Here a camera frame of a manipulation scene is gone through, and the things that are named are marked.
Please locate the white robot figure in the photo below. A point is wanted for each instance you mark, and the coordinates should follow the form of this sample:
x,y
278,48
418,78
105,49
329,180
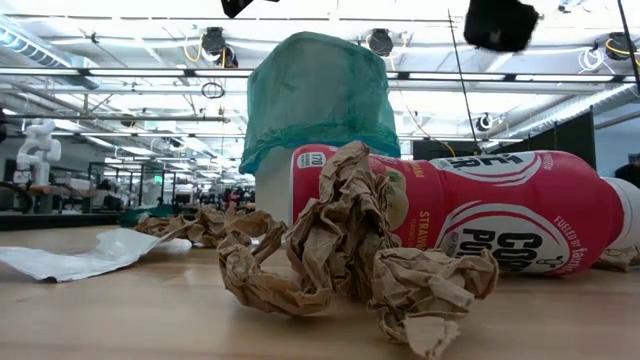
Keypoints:
x,y
37,150

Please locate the black partition screen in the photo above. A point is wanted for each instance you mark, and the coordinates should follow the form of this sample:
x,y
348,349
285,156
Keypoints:
x,y
565,140

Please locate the white plastic wrapper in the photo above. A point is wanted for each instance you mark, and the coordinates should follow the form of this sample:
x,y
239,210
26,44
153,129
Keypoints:
x,y
100,255

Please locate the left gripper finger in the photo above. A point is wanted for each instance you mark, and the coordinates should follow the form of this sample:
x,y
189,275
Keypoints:
x,y
234,6

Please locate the white plastic trash bin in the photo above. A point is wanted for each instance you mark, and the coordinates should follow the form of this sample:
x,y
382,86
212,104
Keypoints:
x,y
272,190

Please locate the red Core Power bottle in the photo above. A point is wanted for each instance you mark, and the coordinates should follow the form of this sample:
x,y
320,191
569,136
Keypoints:
x,y
500,200

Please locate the thin black pole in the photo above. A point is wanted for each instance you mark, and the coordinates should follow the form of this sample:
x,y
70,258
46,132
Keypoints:
x,y
462,80

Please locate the teal plastic trash bag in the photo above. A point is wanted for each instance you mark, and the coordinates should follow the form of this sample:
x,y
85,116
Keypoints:
x,y
320,95

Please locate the black table frame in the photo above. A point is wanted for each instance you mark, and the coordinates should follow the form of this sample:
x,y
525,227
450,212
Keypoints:
x,y
50,221

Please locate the slanted black pole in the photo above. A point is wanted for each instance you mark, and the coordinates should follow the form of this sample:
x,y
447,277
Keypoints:
x,y
629,45

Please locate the large brown paper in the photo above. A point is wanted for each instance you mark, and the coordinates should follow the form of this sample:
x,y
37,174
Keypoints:
x,y
340,235

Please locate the black monitor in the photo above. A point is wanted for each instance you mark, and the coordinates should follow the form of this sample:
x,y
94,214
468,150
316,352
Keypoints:
x,y
435,149

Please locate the dark teal bag roll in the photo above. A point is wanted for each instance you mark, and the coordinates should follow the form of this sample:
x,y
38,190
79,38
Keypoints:
x,y
140,216

